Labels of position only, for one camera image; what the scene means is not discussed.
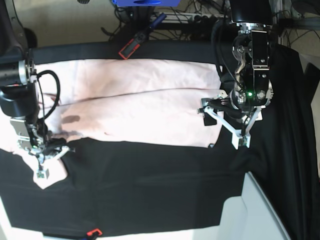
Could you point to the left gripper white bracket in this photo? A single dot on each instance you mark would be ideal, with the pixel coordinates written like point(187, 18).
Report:
point(239, 122)

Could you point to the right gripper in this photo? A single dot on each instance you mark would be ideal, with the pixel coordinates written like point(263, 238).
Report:
point(45, 160)

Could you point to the light pink T-shirt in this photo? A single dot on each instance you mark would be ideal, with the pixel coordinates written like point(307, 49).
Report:
point(135, 100)

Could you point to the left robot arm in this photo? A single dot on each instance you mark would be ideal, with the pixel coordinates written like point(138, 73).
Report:
point(252, 90)

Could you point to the black table cloth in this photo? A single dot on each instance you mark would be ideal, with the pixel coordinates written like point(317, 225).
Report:
point(123, 187)

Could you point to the small red black clamp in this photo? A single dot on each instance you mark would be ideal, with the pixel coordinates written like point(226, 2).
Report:
point(94, 233)

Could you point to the blue plastic box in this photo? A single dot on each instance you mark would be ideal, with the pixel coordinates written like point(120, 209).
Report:
point(146, 3)

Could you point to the blue handled bar clamp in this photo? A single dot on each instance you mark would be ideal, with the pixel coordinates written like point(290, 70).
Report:
point(140, 37)

